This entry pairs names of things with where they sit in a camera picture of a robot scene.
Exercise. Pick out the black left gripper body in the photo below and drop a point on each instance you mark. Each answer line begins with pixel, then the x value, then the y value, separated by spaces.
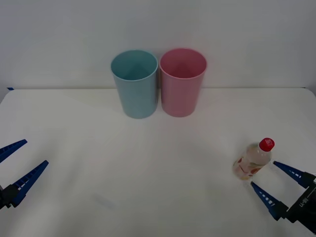
pixel 1 198

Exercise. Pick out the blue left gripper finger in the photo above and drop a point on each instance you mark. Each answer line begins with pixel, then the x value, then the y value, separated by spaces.
pixel 27 179
pixel 10 149

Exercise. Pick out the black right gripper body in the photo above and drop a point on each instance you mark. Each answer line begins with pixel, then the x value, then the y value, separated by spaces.
pixel 306 209

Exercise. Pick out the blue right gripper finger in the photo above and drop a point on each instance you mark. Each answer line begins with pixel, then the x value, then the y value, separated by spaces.
pixel 267 200
pixel 293 172

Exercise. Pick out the red-capped small plastic bottle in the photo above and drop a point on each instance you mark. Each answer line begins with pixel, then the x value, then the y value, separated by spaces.
pixel 251 160

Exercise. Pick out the pink plastic bin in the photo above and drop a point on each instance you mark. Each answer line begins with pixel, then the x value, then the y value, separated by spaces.
pixel 180 98

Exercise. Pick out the pale blue plastic bin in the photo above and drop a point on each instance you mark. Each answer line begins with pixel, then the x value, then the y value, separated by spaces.
pixel 138 98

